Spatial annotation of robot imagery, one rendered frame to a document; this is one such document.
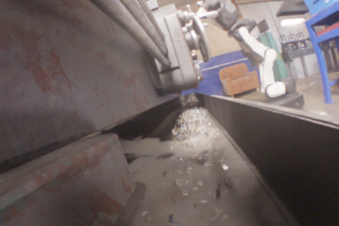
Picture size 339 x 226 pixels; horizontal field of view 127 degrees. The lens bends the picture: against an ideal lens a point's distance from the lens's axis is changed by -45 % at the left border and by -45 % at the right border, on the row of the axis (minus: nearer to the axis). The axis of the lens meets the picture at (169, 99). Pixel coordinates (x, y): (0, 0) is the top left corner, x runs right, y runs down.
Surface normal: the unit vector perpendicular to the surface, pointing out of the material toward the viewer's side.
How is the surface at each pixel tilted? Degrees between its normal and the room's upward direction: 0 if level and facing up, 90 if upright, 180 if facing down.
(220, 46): 90
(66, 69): 90
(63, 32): 90
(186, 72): 90
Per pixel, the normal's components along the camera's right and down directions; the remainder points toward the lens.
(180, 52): -0.14, 0.05
